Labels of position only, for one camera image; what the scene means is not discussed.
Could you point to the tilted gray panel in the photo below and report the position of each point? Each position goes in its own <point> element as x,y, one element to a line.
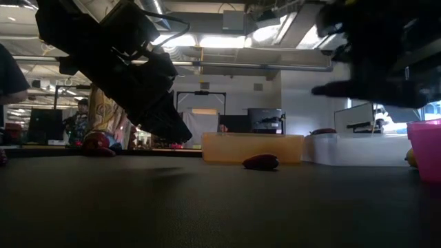
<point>401,115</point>

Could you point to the pink plastic basket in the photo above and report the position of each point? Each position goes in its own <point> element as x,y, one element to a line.
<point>427,151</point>

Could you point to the small dark red chili pepper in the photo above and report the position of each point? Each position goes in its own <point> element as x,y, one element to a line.
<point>260,162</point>

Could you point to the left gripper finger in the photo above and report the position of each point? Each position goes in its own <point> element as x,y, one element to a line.
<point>175,127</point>
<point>148,124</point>

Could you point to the white sheet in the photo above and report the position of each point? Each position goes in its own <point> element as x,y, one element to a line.
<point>206,124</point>

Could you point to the black screen panel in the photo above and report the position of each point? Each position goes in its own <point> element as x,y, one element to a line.
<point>237,124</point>

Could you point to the long gray ceiling pipe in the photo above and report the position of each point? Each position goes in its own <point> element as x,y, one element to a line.
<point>241,64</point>

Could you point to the orange plastic basket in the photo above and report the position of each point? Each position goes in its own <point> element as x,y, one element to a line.
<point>241,148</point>

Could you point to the gray ceiling box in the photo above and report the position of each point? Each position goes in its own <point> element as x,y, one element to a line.
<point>233,20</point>

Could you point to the black monitor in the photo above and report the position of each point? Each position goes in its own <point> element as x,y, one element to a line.
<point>44,125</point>
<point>265,115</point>

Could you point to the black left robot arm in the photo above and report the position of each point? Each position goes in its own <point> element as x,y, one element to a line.
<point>69,24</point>

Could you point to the small purple eggplant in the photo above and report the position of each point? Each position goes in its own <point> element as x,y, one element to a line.
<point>109,153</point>

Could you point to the gray wall vent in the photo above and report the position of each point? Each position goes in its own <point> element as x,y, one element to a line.
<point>204,85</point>
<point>258,87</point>

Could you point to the white plastic basket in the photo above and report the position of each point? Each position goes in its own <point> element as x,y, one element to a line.
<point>361,149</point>

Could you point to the black frame stand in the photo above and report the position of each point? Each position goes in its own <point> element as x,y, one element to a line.
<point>201,92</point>
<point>82,87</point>

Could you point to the gray backed monitor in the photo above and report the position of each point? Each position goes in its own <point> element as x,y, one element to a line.
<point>353,120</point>

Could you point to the smooth silver air duct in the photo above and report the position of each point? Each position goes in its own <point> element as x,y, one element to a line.
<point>156,7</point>

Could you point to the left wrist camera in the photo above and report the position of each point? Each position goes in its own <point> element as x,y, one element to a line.
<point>127,27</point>

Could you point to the ceiling light panel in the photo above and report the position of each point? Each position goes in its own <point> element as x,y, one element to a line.
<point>182,40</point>
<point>222,42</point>

